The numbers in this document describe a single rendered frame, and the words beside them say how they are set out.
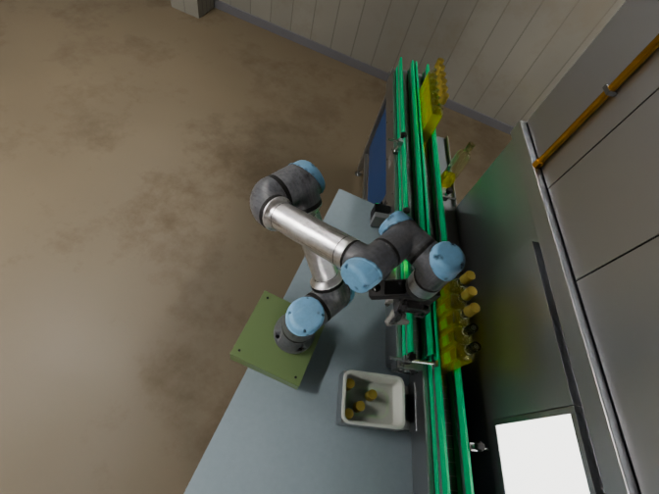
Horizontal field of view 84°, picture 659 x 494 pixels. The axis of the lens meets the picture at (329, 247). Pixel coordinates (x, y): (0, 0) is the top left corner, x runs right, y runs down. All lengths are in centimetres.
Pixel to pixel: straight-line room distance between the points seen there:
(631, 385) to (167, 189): 256
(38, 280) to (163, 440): 114
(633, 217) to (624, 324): 25
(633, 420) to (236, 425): 107
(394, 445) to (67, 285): 193
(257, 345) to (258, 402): 19
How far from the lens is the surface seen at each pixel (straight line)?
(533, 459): 124
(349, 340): 148
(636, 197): 110
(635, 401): 104
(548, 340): 117
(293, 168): 105
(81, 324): 241
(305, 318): 117
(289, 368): 135
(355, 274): 72
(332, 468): 141
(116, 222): 267
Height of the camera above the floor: 213
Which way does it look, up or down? 57 degrees down
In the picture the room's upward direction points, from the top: 21 degrees clockwise
